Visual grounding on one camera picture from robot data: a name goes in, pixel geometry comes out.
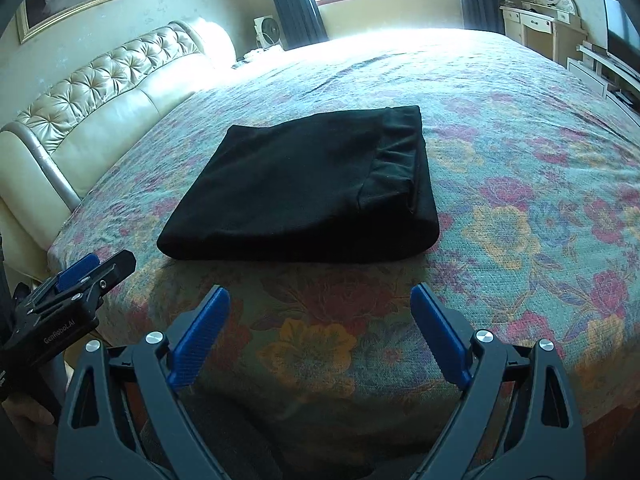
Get black pants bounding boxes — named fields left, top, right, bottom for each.
left=156, top=105, right=439, bottom=264

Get person's left hand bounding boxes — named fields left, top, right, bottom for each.
left=2, top=396, right=55, bottom=463

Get cream tufted leather headboard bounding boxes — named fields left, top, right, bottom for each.
left=1, top=18, right=236, bottom=282

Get floral bedspread bed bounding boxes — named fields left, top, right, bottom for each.
left=48, top=29, right=639, bottom=479

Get white desk fan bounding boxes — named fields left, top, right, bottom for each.
left=254, top=15, right=282, bottom=50

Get white TV stand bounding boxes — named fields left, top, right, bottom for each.
left=566, top=46, right=639, bottom=126

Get dark blue left curtain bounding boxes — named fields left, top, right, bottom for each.
left=273, top=0, right=329, bottom=49

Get cream vanity dresser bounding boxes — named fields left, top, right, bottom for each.
left=500, top=6, right=588, bottom=66

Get black flat television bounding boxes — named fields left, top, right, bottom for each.
left=603, top=0, right=640, bottom=72

